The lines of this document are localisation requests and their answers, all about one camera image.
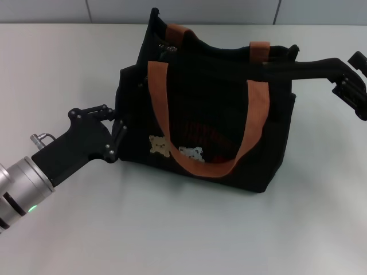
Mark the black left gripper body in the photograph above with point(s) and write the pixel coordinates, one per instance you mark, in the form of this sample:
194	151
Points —
80	143

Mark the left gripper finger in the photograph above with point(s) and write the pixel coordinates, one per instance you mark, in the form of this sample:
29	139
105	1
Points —
119	134
101	113

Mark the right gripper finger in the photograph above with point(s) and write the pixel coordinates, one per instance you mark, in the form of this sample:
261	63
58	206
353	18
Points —
352	94
358	60

